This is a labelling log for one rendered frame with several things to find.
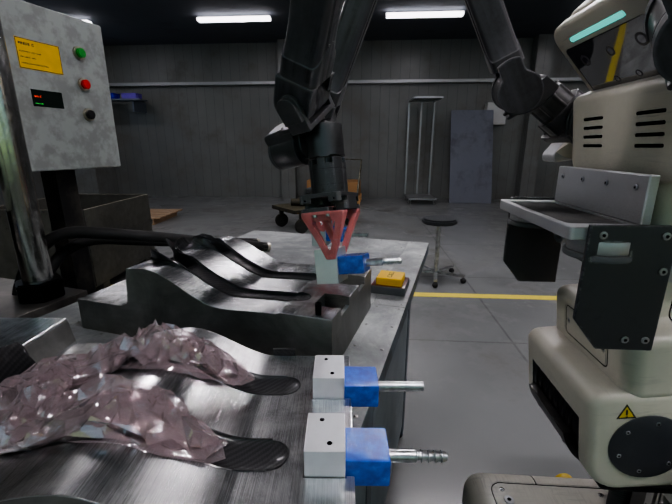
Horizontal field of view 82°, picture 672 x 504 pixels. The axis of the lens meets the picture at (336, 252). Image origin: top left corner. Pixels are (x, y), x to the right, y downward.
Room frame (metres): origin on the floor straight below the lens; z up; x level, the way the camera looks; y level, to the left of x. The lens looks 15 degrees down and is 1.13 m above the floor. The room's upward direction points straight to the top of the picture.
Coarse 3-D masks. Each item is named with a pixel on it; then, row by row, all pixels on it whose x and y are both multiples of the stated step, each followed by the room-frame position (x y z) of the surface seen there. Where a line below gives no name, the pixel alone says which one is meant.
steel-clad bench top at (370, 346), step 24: (264, 240) 1.37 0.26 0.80; (288, 240) 1.37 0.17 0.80; (360, 240) 1.37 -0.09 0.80; (384, 240) 1.37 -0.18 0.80; (384, 264) 1.07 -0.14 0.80; (408, 264) 1.07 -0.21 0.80; (408, 288) 0.88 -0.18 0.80; (72, 312) 0.74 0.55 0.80; (384, 312) 0.74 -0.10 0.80; (96, 336) 0.63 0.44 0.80; (360, 336) 0.63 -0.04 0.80; (384, 336) 0.63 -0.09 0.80; (360, 360) 0.55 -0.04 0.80; (384, 360) 0.55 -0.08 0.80; (360, 408) 0.43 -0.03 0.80
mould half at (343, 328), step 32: (224, 256) 0.75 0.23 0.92; (256, 256) 0.80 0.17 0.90; (128, 288) 0.63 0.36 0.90; (160, 288) 0.61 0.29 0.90; (192, 288) 0.61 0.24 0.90; (256, 288) 0.66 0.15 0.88; (288, 288) 0.65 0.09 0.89; (320, 288) 0.64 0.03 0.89; (352, 288) 0.64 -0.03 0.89; (96, 320) 0.65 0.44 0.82; (128, 320) 0.63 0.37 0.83; (160, 320) 0.61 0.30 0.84; (192, 320) 0.59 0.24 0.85; (224, 320) 0.57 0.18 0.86; (256, 320) 0.55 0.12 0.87; (288, 320) 0.53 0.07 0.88; (320, 320) 0.52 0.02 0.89; (352, 320) 0.62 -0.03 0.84; (320, 352) 0.52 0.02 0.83
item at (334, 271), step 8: (328, 248) 0.58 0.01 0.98; (344, 248) 0.60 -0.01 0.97; (320, 256) 0.57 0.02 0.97; (336, 256) 0.56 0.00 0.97; (344, 256) 0.56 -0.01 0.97; (352, 256) 0.56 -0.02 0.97; (360, 256) 0.55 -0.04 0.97; (368, 256) 0.58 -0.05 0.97; (320, 264) 0.57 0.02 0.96; (328, 264) 0.56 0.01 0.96; (336, 264) 0.56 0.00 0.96; (344, 264) 0.56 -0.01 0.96; (352, 264) 0.55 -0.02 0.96; (360, 264) 0.55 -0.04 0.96; (368, 264) 0.56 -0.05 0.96; (376, 264) 0.56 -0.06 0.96; (320, 272) 0.57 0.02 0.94; (328, 272) 0.56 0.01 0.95; (336, 272) 0.56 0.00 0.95; (344, 272) 0.56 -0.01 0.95; (352, 272) 0.55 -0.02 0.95; (360, 272) 0.55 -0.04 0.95; (320, 280) 0.56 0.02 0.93; (328, 280) 0.56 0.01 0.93; (336, 280) 0.56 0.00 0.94
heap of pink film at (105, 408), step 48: (144, 336) 0.40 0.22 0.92; (192, 336) 0.43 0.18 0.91; (0, 384) 0.35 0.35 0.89; (48, 384) 0.34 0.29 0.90; (96, 384) 0.32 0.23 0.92; (144, 384) 0.32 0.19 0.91; (240, 384) 0.39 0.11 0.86; (0, 432) 0.29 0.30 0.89; (48, 432) 0.27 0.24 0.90; (96, 432) 0.27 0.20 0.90; (144, 432) 0.28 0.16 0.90; (192, 432) 0.29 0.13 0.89
